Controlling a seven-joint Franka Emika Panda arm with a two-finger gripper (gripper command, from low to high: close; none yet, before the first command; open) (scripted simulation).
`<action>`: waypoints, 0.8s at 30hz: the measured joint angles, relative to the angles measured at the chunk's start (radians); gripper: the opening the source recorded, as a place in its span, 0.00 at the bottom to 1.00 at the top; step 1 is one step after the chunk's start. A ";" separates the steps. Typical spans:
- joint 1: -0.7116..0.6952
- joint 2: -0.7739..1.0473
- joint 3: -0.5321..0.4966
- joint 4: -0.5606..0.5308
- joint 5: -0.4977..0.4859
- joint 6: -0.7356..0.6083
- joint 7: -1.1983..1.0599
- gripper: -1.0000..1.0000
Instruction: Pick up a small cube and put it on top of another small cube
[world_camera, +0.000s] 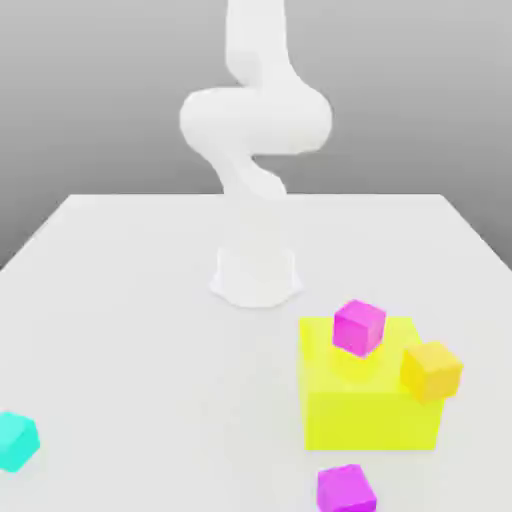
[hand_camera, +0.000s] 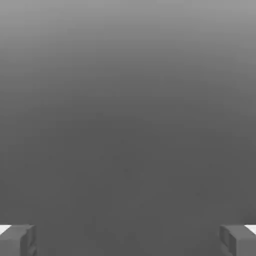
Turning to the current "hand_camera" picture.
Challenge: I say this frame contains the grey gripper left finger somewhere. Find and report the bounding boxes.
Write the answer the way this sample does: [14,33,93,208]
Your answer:
[0,224,38,256]

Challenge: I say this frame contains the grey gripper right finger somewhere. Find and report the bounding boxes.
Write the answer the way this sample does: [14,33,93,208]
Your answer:
[218,224,256,256]

